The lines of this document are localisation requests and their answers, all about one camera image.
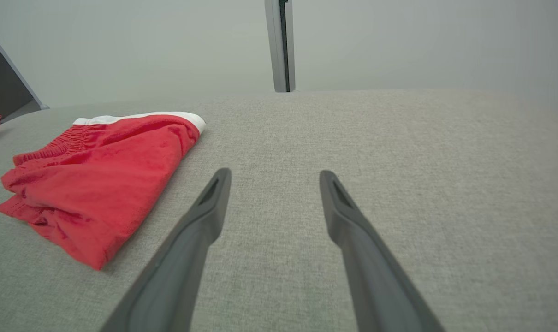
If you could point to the red shorts white waistband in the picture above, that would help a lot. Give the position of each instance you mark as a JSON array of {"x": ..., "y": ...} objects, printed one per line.
[{"x": 99, "y": 184}]

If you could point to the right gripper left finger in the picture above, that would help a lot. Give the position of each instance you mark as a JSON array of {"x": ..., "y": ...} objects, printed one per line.
[{"x": 177, "y": 267}]

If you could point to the dark panel grey frame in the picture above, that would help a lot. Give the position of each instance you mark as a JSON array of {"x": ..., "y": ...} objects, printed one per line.
[{"x": 2, "y": 83}]

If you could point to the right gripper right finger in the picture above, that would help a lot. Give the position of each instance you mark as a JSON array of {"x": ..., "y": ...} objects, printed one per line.
[{"x": 376, "y": 276}]

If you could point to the grey metal post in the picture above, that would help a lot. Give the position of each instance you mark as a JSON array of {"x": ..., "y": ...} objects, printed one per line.
[{"x": 275, "y": 46}]

